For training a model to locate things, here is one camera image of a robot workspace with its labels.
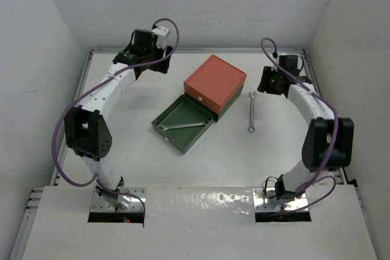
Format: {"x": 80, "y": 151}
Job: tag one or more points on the green drawer box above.
{"x": 185, "y": 110}

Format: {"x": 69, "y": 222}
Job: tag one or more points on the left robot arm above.
{"x": 86, "y": 130}

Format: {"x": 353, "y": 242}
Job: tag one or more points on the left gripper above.
{"x": 161, "y": 52}

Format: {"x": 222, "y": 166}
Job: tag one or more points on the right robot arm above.
{"x": 329, "y": 138}

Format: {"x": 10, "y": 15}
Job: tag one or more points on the metal base plate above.
{"x": 262, "y": 204}
{"x": 105, "y": 202}

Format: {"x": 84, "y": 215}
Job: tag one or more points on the silver wrench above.
{"x": 179, "y": 126}
{"x": 251, "y": 127}

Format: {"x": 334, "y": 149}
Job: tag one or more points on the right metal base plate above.
{"x": 262, "y": 204}

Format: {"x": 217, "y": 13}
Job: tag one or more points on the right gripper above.
{"x": 264, "y": 85}

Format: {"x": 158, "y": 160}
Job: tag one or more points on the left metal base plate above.
{"x": 105, "y": 202}

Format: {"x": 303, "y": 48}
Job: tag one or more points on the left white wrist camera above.
{"x": 162, "y": 34}

